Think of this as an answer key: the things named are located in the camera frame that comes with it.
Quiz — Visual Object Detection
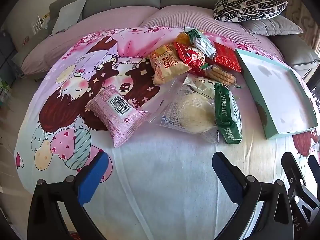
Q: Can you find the red patterned flat pack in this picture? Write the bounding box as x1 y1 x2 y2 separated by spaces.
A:
214 42 242 73

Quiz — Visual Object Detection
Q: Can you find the teal white cardboard tray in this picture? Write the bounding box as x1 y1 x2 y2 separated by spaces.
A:
235 49 318 139

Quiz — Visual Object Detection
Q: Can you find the red nice snack pack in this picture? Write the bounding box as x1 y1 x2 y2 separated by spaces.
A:
172 42 209 77

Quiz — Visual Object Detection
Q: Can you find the black white patterned pillow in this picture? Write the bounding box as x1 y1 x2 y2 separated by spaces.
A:
213 0 287 23

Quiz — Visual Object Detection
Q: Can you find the clear bag white pastry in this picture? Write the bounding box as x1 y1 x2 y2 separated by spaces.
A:
149 79 219 145

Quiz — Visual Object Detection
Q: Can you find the light grey cushion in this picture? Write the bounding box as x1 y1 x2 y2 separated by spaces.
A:
52 0 87 35

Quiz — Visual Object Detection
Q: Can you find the pink barcode snack pack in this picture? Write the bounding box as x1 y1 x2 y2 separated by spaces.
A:
86 85 150 148

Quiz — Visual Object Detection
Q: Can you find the beige brown snack pack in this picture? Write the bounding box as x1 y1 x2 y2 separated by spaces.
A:
148 45 190 85

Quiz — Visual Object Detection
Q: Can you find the cream calligraphy snack pack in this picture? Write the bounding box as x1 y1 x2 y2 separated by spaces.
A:
181 74 227 101

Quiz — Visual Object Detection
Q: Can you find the yellow orange snack pack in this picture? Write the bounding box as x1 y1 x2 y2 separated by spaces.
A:
174 32 191 47

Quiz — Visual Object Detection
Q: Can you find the light green foil pack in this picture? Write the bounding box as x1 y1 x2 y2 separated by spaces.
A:
184 27 216 60

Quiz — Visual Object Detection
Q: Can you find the dark green biscuit pack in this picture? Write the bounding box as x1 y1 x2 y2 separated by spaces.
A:
214 83 242 144

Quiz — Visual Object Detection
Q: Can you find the pink textured sofa cover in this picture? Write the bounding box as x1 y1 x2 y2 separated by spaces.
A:
13 5 283 75

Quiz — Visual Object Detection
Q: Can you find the cartoon print pink cloth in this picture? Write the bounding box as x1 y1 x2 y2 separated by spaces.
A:
15 27 319 239

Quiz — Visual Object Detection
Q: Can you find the clear green biscuit pack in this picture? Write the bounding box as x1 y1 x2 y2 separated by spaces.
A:
200 64 240 88

